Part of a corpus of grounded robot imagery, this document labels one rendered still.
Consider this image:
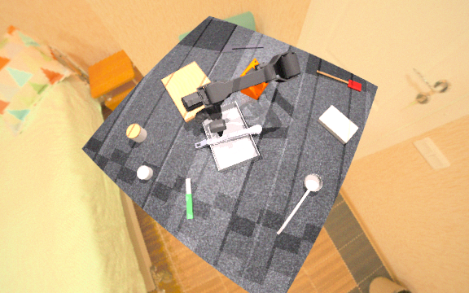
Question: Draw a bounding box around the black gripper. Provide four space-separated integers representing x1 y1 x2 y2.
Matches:
205 106 226 137

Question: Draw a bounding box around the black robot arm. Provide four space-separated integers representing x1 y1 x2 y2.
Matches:
181 50 301 124

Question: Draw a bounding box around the white rectangular block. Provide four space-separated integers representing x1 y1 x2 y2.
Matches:
318 106 358 144

